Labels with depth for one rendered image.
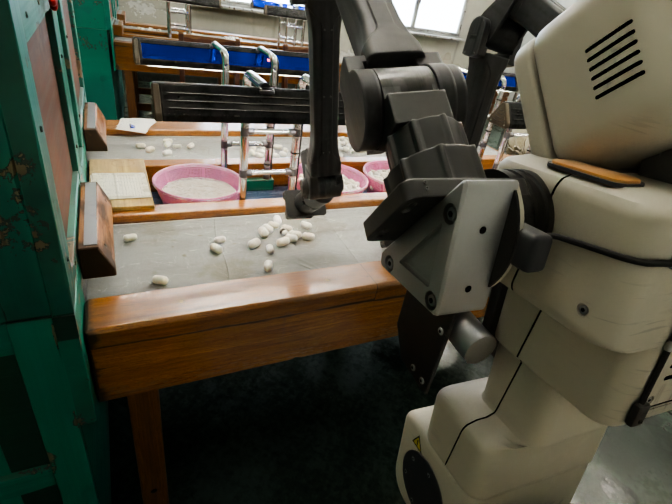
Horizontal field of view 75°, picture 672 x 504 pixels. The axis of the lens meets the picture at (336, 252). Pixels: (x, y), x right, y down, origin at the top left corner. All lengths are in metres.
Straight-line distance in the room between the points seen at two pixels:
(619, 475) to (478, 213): 1.75
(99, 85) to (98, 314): 2.98
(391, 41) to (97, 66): 3.34
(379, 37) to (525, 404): 0.43
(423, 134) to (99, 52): 3.43
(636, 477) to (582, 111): 1.74
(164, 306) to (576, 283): 0.71
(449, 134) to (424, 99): 0.05
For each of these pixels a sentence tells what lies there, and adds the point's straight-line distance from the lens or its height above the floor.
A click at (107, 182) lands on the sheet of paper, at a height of 0.78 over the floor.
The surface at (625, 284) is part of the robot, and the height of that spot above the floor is 1.18.
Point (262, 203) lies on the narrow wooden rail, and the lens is 1.29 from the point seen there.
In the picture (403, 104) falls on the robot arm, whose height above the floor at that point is 1.25.
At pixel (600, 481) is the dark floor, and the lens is 1.96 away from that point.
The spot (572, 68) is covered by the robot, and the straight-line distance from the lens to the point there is 0.45.
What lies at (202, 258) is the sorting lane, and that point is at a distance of 1.07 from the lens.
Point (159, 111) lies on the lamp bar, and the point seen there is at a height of 1.06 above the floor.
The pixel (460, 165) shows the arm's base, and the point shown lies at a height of 1.22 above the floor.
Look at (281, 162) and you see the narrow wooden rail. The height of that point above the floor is 0.76.
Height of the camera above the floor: 1.33
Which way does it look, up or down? 31 degrees down
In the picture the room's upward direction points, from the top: 10 degrees clockwise
